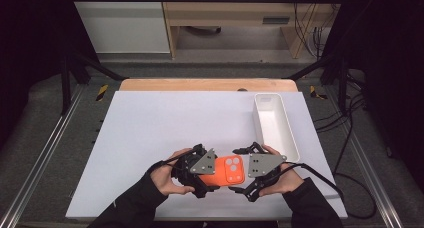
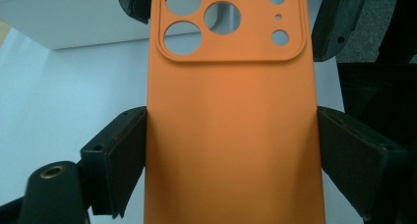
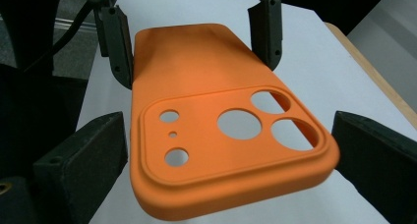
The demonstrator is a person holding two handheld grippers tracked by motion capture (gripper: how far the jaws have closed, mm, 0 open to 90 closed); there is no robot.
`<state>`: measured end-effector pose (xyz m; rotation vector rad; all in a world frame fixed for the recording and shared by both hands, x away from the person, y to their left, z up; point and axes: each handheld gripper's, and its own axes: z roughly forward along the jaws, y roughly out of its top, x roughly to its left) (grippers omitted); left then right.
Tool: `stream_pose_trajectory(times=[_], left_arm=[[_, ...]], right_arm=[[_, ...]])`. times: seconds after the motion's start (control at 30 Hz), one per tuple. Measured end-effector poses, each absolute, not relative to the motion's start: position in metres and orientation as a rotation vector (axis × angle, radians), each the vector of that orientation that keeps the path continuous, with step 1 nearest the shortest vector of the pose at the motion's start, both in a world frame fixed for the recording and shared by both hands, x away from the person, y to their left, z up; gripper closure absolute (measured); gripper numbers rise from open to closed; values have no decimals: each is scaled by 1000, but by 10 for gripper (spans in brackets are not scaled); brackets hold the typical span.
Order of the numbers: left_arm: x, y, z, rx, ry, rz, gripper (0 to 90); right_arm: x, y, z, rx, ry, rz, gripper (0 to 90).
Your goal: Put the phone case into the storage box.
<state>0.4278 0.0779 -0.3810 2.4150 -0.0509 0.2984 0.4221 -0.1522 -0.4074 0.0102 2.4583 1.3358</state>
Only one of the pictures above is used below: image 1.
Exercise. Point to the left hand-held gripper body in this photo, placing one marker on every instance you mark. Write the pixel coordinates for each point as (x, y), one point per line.
(204, 164)

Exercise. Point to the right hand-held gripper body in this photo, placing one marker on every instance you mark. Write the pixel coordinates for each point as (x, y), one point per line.
(263, 164)

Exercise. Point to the orange phone case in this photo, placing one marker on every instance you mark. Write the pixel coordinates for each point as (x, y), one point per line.
(226, 174)

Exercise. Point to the white plastic bin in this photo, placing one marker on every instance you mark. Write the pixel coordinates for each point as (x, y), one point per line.
(275, 128)

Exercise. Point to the person's right hand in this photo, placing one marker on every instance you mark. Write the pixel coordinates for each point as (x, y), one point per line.
(288, 184)

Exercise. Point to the person's left hand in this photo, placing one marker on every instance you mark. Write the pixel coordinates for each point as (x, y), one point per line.
(165, 179)

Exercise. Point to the white board table cover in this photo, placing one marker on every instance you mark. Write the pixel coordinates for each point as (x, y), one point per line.
(160, 121)

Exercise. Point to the wooden table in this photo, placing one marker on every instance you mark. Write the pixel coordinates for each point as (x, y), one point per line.
(200, 84)

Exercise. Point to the yellow black hazard tape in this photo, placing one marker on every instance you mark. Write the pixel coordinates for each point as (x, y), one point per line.
(315, 93)
(102, 92)

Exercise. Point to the black metal stand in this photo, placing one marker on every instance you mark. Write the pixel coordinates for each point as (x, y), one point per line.
(320, 66)
(96, 68)

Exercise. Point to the light wooden desk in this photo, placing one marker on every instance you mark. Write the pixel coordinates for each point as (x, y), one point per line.
(233, 13)

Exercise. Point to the white cabinet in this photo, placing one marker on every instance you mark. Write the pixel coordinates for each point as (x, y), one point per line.
(123, 24)

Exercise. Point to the black curtain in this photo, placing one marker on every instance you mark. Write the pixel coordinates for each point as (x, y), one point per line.
(393, 71)
(30, 54)

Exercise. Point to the aluminium floor rail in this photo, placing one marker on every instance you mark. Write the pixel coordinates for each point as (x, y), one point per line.
(376, 191)
(36, 168)

